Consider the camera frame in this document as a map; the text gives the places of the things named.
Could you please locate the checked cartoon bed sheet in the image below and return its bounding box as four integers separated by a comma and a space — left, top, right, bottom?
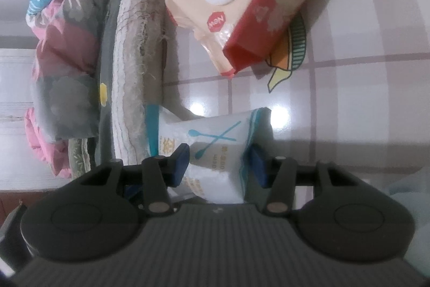
163, 0, 429, 187

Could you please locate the white teal tissue pack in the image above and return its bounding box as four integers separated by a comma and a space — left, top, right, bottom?
145, 105, 271, 204

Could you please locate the pink grey floral quilt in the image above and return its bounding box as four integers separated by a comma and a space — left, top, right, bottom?
25, 0, 108, 178

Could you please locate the grey sheet yellow print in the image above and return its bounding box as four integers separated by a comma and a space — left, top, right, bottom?
94, 0, 121, 166

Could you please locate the white frayed blanket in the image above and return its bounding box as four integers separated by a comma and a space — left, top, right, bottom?
110, 0, 166, 165

